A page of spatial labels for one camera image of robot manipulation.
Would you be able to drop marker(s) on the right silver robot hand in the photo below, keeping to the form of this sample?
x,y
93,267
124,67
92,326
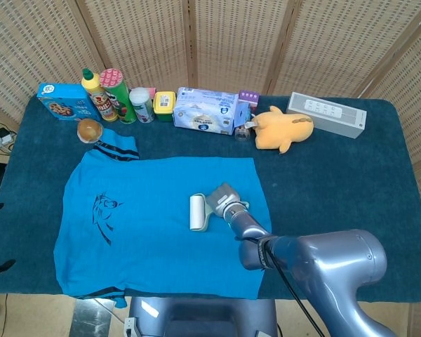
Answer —
x,y
224,198

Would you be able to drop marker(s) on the green white lint roller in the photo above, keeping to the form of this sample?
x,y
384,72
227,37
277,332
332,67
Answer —
x,y
198,212

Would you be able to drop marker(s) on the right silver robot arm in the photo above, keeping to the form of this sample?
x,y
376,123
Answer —
x,y
319,267

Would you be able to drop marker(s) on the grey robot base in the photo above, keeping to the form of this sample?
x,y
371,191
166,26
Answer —
x,y
203,317

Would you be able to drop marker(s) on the small clear jar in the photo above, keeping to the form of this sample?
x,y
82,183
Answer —
x,y
242,133

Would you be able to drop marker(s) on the blue tissue pack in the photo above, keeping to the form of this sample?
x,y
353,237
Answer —
x,y
203,112

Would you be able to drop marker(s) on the blue t-shirt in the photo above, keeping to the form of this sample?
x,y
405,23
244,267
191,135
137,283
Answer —
x,y
144,238

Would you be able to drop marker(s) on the orange plush toy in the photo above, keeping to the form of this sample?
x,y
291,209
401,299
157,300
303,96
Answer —
x,y
284,130

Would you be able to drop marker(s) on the purple box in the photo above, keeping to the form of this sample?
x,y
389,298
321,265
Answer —
x,y
248,100

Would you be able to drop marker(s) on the yellow green plastic container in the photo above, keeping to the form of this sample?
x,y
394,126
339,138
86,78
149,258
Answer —
x,y
163,105

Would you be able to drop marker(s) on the dark blue tablecloth-covered table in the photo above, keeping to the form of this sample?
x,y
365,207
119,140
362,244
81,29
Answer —
x,y
337,168

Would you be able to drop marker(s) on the white lidded cup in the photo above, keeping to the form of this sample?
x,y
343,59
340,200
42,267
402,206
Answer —
x,y
142,105

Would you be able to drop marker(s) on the wrapped bread bun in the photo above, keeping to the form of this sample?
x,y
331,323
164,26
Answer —
x,y
89,130

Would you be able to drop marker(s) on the pink box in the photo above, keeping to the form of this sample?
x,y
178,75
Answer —
x,y
150,90

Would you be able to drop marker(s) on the blue cookie box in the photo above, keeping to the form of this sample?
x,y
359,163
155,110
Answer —
x,y
65,103

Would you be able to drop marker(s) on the grey power strip box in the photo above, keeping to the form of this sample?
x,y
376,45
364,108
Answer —
x,y
326,112

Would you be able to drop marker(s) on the green chips can pink lid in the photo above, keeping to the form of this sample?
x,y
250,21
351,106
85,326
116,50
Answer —
x,y
119,98

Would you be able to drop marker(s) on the shiny metal floor plate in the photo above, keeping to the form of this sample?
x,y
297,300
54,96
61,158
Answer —
x,y
94,319

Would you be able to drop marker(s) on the woven folding screen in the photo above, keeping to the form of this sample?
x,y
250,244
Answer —
x,y
231,42

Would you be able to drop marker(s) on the yellow bottle green cap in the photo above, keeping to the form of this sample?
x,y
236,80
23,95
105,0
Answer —
x,y
98,96

